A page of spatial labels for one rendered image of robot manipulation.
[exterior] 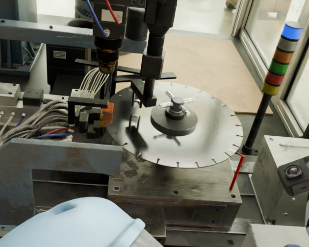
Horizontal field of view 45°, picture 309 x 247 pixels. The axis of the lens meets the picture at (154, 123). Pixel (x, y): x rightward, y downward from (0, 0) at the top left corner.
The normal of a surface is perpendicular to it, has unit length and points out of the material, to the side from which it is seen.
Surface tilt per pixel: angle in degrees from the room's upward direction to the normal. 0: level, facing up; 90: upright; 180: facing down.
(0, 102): 90
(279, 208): 90
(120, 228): 29
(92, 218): 24
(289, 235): 0
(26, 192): 90
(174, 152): 0
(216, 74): 0
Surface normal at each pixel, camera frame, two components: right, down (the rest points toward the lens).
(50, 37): 0.04, 0.61
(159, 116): 0.05, -0.78
